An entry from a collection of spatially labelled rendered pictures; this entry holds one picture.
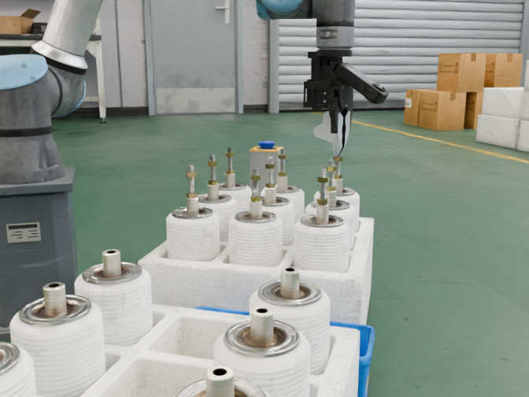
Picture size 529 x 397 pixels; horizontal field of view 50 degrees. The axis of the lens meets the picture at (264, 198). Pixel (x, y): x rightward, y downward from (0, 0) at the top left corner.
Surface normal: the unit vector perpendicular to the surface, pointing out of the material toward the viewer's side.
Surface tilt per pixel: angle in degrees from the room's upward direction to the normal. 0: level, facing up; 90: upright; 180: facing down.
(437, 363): 0
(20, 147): 73
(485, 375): 0
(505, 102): 90
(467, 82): 90
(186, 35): 90
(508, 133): 90
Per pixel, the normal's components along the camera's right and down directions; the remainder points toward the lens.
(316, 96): -0.50, 0.20
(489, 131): -0.96, 0.07
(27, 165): 0.48, -0.11
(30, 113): 0.67, 0.17
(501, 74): 0.22, 0.22
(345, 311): -0.23, 0.22
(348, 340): 0.00, -0.97
